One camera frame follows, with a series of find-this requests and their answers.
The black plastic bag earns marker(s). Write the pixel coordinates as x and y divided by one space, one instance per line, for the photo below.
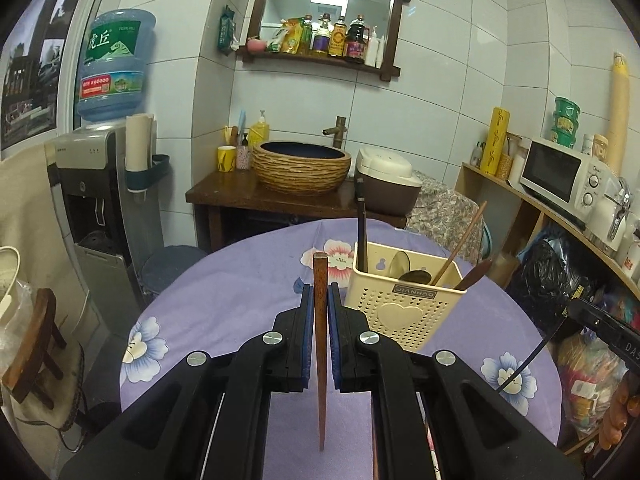
550 275

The woven wash basin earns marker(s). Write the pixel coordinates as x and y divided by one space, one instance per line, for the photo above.
300 170

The white paper cup tube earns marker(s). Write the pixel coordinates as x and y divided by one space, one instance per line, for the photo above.
140 142

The grey water dispenser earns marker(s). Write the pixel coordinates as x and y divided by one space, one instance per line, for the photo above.
85 195

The white bottle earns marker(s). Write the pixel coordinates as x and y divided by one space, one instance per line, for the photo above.
371 50
380 55

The floral cloth cover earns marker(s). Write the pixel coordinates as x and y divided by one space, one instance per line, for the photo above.
445 210

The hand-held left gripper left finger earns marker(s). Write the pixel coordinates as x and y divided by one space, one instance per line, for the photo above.
307 340

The yellow tube box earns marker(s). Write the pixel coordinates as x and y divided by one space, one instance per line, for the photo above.
495 142

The green hanging packet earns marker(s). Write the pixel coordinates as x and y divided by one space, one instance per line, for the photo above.
227 30

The yellow soap dispenser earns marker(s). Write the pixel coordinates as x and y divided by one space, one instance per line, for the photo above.
259 132

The colourful plastic bag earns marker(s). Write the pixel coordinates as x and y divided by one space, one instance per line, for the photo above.
585 385

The gold label bottle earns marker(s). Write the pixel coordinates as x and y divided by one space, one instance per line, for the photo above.
338 40

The dark chopstick cream band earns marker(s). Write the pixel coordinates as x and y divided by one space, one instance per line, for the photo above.
365 240

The brown wooden spoon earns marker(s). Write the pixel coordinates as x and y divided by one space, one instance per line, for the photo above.
475 272

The metal spoon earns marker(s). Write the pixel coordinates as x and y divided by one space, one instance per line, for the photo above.
401 264
416 276

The patterned cup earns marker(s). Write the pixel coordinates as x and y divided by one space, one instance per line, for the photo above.
243 158

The brown wooden chopstick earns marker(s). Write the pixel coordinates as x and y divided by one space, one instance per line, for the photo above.
320 310
462 240
375 435

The white microwave oven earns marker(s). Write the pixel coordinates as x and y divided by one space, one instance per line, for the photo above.
555 170

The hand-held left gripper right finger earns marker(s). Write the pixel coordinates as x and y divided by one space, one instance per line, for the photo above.
334 340

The yellow pouch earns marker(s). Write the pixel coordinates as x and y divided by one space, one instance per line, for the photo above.
286 37

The beige jar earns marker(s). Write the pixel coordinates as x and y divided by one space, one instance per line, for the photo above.
600 149

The light wooden shelf unit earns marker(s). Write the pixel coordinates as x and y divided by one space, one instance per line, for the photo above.
520 220

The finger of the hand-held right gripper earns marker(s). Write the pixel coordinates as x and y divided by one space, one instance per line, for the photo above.
590 316

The grey round bin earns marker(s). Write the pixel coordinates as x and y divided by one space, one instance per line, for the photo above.
170 270

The cream rolled mat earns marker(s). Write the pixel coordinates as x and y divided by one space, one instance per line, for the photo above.
620 110

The blue toothbrush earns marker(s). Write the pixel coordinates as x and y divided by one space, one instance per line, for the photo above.
242 127

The purple label bottle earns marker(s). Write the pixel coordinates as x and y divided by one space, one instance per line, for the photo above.
321 40

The purple floral tablecloth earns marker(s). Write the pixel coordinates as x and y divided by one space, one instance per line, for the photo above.
225 300

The cream plastic utensil holder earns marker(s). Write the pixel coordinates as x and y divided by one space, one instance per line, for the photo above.
400 320

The dark sauce bottle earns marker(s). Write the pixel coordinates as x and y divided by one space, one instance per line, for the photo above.
356 45

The blue plastic basin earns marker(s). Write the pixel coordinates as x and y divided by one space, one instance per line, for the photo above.
487 242

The dark wooden vanity table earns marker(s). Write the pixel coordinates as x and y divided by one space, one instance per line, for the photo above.
230 200

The dark brown chopstick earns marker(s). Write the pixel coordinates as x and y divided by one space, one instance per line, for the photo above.
360 187

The white brown rice cooker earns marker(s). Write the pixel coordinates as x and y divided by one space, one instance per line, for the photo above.
385 180

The dark wooden stool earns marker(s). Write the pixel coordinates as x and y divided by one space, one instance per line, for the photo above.
35 340

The blue water bottle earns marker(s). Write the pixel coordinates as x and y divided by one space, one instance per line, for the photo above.
115 65

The bronze faucet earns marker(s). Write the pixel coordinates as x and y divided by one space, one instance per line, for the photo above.
337 132

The yellow cup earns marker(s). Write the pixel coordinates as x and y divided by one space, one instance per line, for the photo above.
226 159

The small clear bottle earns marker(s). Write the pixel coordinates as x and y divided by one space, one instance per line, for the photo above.
478 155

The person's right hand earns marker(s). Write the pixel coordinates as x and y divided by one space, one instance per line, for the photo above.
622 410

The teal cup holder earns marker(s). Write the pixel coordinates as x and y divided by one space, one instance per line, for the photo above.
150 175

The pink bowl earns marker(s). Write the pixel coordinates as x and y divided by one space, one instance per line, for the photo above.
256 45

